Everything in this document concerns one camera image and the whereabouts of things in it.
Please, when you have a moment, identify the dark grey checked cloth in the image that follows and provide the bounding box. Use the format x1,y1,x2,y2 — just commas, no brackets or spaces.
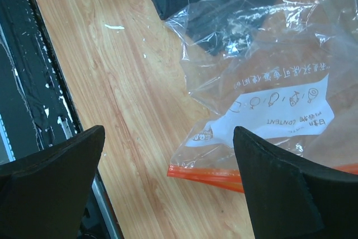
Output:
150,0,291,57

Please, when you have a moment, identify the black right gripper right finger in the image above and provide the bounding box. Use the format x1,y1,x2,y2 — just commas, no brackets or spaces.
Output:
233,126,357,238

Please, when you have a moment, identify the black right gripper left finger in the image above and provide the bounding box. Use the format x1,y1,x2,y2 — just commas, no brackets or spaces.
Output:
1,125,105,238

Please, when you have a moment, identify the clear zip top bag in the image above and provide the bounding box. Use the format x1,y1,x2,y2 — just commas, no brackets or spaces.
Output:
166,0,357,191

